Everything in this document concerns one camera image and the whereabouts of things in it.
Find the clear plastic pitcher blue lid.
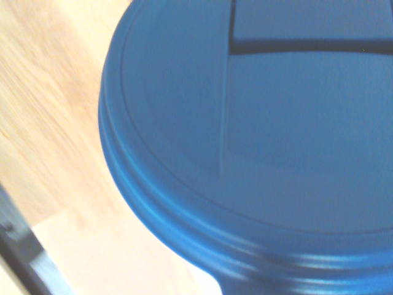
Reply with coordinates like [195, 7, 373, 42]
[98, 0, 393, 295]

